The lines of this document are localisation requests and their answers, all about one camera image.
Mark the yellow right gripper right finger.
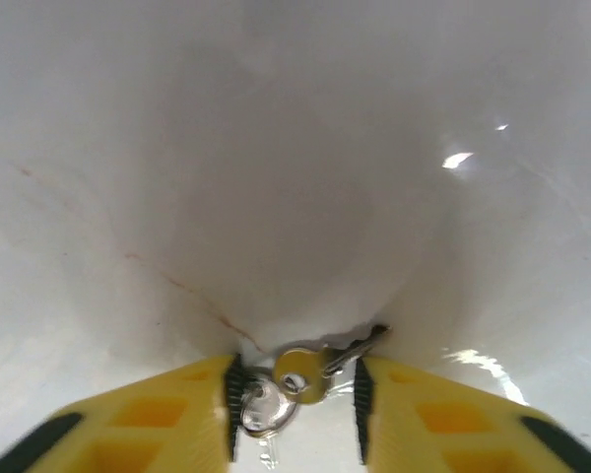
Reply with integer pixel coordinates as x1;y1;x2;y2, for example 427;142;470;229
352;355;591;473

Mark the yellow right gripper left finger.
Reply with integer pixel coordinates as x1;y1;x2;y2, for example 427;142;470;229
0;352;246;473

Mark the small silver key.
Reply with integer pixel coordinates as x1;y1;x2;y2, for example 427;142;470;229
239;373;299;467

